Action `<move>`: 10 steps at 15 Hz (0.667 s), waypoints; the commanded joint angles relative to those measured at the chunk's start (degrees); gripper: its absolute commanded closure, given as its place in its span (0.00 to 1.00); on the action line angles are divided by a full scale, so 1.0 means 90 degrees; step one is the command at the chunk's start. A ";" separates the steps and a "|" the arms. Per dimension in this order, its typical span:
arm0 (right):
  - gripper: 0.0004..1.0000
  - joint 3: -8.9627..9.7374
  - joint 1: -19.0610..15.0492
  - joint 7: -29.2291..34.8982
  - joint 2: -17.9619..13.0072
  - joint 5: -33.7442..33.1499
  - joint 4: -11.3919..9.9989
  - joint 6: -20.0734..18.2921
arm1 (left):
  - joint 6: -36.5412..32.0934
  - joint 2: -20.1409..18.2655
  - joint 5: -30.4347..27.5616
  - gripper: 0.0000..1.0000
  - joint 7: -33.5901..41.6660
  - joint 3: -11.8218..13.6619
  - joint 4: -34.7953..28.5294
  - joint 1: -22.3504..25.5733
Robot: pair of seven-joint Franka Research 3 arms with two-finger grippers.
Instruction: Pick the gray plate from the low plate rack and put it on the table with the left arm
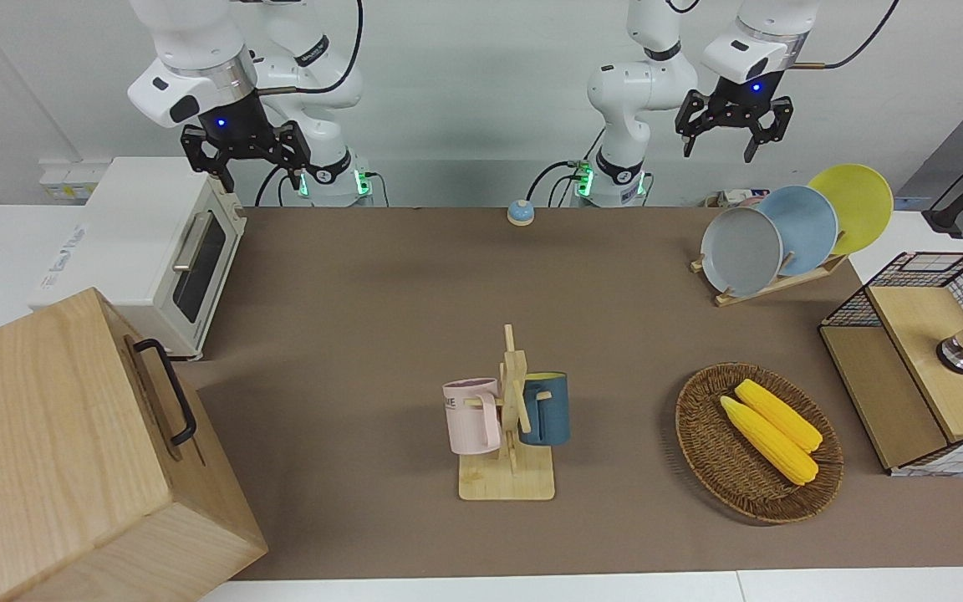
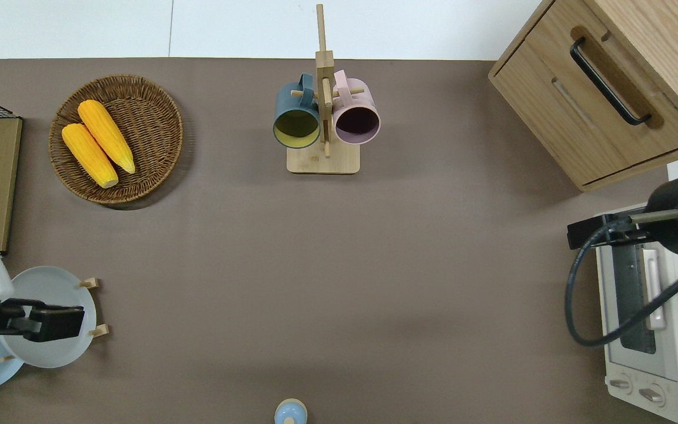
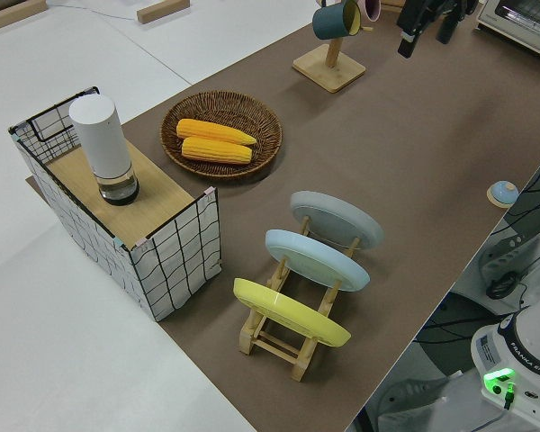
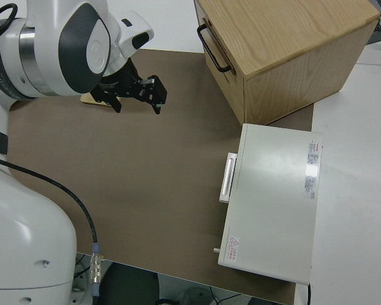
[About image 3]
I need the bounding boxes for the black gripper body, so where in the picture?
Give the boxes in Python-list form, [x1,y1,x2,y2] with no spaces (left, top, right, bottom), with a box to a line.
[395,0,478,36]

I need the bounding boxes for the wooden block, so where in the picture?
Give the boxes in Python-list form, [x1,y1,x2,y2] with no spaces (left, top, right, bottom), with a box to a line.
[0,7,23,32]
[136,0,172,24]

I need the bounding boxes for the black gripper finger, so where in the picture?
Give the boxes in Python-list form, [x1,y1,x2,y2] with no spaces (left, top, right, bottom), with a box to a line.
[436,12,459,45]
[396,27,423,59]

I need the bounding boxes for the pink mug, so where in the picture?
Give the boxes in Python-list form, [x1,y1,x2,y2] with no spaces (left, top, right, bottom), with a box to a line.
[357,0,383,23]

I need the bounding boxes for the wooden plate rack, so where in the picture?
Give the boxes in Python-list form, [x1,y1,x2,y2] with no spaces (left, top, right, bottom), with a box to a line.
[238,214,364,383]

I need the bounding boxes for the white cylinder grinder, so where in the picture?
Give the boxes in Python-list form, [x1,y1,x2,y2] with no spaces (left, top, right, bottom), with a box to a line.
[68,93,141,207]

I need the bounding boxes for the brown table mat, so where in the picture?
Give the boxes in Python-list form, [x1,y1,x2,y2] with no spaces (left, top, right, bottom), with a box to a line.
[24,8,540,432]

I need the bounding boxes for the white toaster oven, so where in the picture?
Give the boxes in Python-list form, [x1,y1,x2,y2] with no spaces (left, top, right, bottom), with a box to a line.
[472,0,540,64]

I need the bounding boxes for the brown wicker basket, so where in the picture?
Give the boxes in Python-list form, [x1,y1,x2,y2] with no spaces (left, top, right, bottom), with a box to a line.
[160,91,284,178]

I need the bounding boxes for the coiled black cable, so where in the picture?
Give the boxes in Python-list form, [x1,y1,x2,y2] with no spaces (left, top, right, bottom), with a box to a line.
[485,269,521,302]

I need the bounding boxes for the wooden mug tree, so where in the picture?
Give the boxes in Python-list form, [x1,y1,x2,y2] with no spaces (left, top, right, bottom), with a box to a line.
[292,0,367,95]

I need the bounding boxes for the yellow plate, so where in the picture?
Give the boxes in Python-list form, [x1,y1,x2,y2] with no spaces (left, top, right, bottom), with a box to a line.
[232,277,353,348]

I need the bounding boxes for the light blue plate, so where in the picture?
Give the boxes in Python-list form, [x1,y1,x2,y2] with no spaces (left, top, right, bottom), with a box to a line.
[264,229,371,293]

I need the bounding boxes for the yellow corn cob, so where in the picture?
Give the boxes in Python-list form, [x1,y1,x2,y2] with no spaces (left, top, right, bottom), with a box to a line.
[175,117,258,147]
[180,136,254,165]

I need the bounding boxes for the gray plate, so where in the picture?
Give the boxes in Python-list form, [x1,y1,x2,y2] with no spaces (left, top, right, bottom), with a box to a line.
[289,190,384,252]

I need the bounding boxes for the teal mug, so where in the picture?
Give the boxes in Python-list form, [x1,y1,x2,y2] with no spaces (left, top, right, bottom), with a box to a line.
[311,0,363,41]

